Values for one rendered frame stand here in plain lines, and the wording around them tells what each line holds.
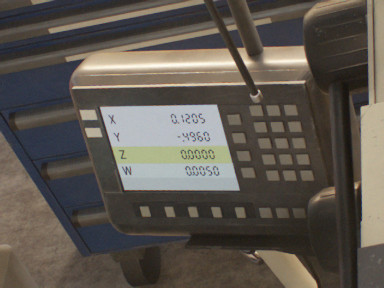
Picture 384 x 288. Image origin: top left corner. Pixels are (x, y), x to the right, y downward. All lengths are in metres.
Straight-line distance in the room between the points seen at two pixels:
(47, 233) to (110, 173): 1.72
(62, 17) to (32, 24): 0.06
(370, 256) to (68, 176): 2.36
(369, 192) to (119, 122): 1.09
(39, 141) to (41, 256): 0.57
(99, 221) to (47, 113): 0.29
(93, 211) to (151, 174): 1.29
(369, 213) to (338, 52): 0.23
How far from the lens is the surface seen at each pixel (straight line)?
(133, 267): 3.76
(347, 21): 1.41
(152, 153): 2.29
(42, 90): 3.38
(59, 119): 3.40
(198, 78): 2.22
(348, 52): 1.40
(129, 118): 2.28
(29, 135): 3.48
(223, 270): 3.80
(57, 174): 3.51
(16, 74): 3.36
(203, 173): 2.28
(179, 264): 3.85
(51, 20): 3.23
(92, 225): 3.65
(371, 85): 1.32
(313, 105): 2.17
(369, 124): 1.26
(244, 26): 2.19
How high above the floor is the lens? 2.76
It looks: 43 degrees down
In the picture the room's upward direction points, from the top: 29 degrees counter-clockwise
